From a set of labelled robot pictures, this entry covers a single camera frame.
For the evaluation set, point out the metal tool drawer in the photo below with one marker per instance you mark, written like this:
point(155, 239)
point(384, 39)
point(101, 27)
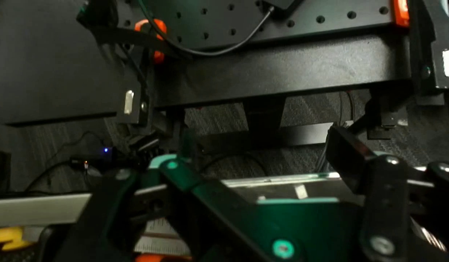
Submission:
point(296, 231)

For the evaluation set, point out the black table leg bracket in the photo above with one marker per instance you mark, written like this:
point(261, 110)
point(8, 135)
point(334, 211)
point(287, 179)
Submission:
point(136, 102)

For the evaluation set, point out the black perforated table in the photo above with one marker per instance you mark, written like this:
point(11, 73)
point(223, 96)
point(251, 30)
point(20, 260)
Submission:
point(60, 61)

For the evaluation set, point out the yellow handled tool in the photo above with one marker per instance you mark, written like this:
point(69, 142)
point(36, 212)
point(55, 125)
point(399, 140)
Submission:
point(12, 239)

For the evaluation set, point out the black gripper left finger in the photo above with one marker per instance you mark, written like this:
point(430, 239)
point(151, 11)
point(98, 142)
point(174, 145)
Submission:
point(214, 220)

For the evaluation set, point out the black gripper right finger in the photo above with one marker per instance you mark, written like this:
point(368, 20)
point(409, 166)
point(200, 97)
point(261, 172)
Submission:
point(406, 211)

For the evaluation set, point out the floor power box blue light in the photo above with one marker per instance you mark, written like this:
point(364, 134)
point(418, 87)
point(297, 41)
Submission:
point(103, 158)

